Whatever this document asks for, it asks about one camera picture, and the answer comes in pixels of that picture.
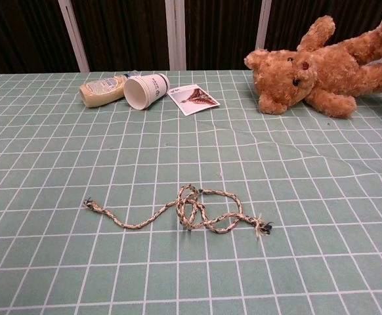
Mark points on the green checked tablecloth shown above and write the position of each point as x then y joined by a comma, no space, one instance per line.
191,157

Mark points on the white picture card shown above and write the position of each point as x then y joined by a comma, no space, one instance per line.
194,100

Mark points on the white paper cup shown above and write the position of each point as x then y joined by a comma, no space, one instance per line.
146,90

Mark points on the mayonnaise squeeze bottle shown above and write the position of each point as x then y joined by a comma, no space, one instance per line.
99,93

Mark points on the black curtain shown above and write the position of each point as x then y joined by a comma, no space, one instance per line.
125,33

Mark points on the brown plush teddy bear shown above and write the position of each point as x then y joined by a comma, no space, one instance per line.
325,72

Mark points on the white metal frame post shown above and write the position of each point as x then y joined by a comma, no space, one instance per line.
74,36
263,23
175,33

